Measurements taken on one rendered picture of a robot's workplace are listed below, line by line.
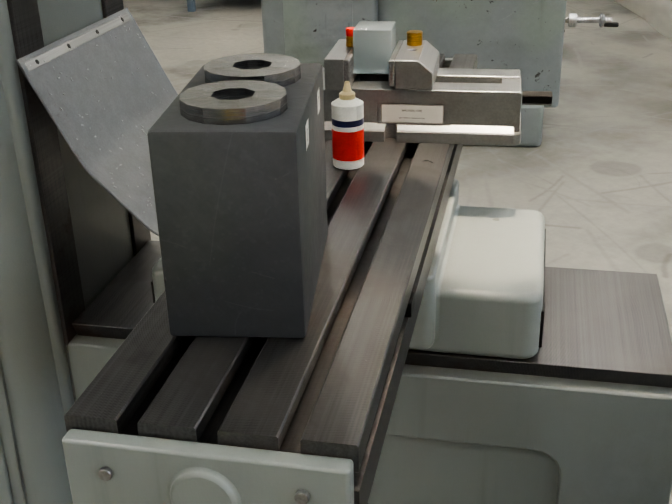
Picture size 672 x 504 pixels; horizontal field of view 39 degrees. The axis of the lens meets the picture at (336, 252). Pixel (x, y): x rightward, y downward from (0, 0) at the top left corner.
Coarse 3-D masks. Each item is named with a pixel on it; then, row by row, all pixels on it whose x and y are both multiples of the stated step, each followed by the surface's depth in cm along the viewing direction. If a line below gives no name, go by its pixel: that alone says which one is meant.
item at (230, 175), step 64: (256, 64) 89; (320, 64) 93; (192, 128) 74; (256, 128) 74; (320, 128) 91; (192, 192) 76; (256, 192) 76; (320, 192) 92; (192, 256) 79; (256, 256) 78; (320, 256) 93; (192, 320) 81; (256, 320) 81
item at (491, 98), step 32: (352, 64) 129; (384, 96) 128; (416, 96) 127; (448, 96) 126; (480, 96) 125; (512, 96) 125; (384, 128) 129; (416, 128) 128; (448, 128) 128; (480, 128) 127; (512, 128) 126
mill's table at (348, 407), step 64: (448, 64) 175; (384, 192) 112; (448, 192) 130; (384, 256) 96; (320, 320) 84; (384, 320) 84; (128, 384) 75; (192, 384) 75; (256, 384) 75; (320, 384) 79; (384, 384) 79; (64, 448) 71; (128, 448) 70; (192, 448) 69; (256, 448) 69; (320, 448) 68
